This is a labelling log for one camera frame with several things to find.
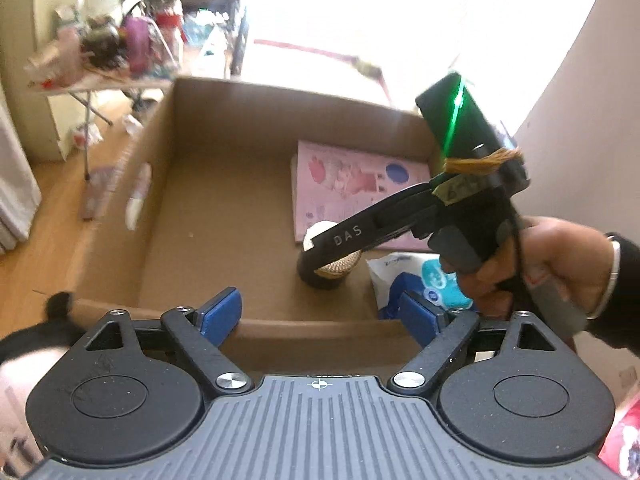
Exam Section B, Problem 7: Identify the pink handled broom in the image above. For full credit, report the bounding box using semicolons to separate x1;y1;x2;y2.
254;37;394;104

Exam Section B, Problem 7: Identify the magenta plastic bottle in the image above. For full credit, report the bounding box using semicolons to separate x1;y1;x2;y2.
122;15;152;74

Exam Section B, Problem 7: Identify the dark jar with gold lid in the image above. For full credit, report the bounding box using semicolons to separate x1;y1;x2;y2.
297;221;364;292

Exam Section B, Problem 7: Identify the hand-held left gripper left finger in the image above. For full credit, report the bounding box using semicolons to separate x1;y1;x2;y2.
81;287;254;394

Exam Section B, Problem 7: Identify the person's right forearm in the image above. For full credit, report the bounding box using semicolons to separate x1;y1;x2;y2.
575;232;640;352

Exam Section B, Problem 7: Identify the pink cartoon booklet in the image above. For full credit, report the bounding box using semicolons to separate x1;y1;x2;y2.
291;140;441;254

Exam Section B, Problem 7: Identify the silver bracelet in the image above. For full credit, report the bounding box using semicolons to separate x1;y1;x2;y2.
587;239;624;320

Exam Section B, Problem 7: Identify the person's right hand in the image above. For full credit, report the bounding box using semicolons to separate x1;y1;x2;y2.
440;215;609;319

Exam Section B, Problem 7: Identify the plush doll with red top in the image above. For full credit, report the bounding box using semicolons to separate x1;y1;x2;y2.
0;291;87;480

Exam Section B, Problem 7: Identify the brown cardboard box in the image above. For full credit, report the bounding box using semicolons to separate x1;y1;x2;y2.
70;76;451;376

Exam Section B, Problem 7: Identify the red lidded thermos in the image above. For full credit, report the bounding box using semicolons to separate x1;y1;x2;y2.
155;9;184;57

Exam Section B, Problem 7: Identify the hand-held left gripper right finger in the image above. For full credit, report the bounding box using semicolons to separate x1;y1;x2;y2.
387;291;562;394

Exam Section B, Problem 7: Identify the folding table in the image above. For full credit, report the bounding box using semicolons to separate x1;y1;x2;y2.
27;67;177;181

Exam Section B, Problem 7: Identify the blue white wet wipes pack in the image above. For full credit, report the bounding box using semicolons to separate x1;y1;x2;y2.
367;252;474;322

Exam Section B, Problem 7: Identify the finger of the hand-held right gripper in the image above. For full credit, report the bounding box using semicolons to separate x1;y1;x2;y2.
299;180;443;275

